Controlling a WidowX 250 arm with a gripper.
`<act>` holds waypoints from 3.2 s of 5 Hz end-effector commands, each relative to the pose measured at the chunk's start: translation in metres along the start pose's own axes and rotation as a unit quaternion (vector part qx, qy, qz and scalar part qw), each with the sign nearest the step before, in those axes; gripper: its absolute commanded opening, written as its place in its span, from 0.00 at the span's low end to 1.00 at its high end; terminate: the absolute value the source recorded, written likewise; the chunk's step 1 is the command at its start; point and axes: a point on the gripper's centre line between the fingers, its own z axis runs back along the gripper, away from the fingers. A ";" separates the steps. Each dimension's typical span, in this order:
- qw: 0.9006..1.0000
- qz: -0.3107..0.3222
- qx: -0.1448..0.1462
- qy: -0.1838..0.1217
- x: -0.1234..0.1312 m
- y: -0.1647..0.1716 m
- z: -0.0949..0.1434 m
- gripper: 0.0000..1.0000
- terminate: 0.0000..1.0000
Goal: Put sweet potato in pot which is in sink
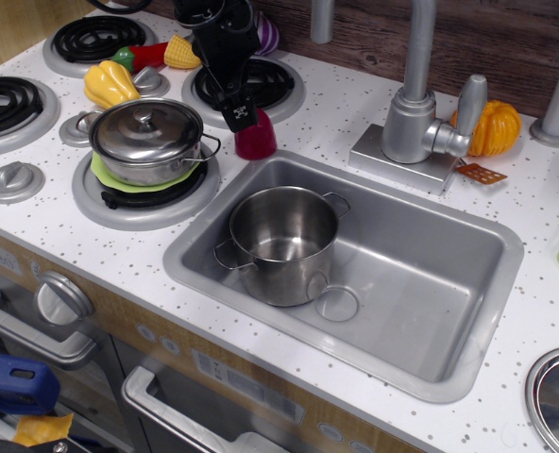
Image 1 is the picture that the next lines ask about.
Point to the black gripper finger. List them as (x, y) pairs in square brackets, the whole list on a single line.
[(230, 118), (247, 112)]

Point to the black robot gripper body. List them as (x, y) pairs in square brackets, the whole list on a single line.
[(225, 40)]

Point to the red sweet potato toy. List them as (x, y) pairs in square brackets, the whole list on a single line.
[(258, 141)]

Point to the lidded steel pot on stove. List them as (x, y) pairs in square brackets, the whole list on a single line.
[(152, 141)]

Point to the open steel pot in sink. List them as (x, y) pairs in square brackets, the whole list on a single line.
[(281, 241)]

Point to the grey sink basin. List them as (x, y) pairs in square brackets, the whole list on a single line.
[(415, 292)]

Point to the back right stove burner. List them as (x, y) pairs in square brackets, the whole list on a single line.
[(276, 87)]

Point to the stove burner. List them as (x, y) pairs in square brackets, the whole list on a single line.
[(76, 47), (87, 190), (28, 110), (276, 87)]

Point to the purple white toy vegetable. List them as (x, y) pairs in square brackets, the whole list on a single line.
[(268, 34)]

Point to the yellow toy corn piece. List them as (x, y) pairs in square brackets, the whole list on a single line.
[(179, 54)]

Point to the red toy chili pepper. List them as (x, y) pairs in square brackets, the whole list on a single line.
[(136, 58)]

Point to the grey stove knob centre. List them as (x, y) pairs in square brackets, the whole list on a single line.
[(150, 83)]

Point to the grey stove knob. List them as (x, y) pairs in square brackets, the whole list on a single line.
[(150, 83), (19, 181), (76, 130)]

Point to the front right stove burner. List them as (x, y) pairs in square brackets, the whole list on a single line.
[(87, 190)]

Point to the yellow toy bell pepper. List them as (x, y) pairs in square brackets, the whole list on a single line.
[(109, 84)]

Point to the light green round mat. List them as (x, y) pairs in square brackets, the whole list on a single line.
[(105, 177)]

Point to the back left stove burner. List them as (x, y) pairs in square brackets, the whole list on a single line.
[(76, 47)]

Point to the grey stove knob left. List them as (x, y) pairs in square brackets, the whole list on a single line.
[(76, 130)]

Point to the silver toy faucet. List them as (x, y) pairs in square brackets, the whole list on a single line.
[(415, 147)]

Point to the front left stove burner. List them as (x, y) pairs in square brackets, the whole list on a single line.
[(28, 110)]

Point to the grey stove knob front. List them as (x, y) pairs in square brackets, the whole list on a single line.
[(19, 181)]

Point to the orange toy spatula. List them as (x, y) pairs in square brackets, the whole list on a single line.
[(477, 173)]

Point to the grey oven dial knob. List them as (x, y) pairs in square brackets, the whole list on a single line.
[(59, 301)]

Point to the orange toy pumpkin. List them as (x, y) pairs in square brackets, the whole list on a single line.
[(497, 130)]

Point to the blue clamp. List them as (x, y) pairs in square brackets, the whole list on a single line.
[(27, 387)]

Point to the yellow tape piece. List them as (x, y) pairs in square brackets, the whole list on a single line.
[(34, 430)]

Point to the steel lid bottom right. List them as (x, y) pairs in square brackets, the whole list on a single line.
[(542, 398)]

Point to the grey post back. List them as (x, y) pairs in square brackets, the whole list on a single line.
[(322, 16)]

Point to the grey dishwasher door handle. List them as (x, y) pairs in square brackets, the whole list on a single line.
[(202, 439)]

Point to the grey oven door handle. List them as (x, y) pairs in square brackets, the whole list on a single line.
[(70, 354)]

